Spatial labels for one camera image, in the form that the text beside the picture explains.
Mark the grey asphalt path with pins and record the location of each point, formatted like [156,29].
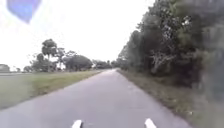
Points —
[106,96]

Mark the distant group of trees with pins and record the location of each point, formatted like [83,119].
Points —
[60,61]

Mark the grass verge with dry leaves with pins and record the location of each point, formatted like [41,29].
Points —
[166,91]

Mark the dense row of trees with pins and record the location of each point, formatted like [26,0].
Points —
[173,43]

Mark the robot's own part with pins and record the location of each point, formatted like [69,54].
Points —
[77,124]
[149,123]

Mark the grass field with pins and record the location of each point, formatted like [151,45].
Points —
[30,86]

